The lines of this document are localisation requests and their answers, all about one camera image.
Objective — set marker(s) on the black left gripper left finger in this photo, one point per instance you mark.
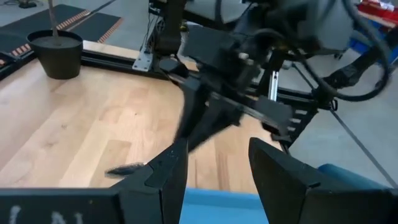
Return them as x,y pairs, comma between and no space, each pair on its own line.
164,186

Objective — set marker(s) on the blue storage bin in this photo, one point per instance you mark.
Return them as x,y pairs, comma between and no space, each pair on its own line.
360,46

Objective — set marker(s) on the blue plastic tray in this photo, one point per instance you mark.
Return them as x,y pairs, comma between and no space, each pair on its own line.
217,208

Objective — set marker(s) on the green plant in black pot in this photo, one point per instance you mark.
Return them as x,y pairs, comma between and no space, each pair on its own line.
59,59

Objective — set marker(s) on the black hazard-striped floor mat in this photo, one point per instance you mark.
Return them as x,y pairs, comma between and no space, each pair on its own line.
40,20

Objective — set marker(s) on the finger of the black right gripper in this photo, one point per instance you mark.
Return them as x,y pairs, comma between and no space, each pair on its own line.
217,121
192,112

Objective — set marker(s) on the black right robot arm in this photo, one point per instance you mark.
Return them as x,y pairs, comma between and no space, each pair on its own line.
280,18

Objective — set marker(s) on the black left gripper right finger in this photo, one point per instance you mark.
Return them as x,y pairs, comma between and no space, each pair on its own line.
280,186

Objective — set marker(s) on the red storage bin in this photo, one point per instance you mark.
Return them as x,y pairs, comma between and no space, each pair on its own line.
382,14

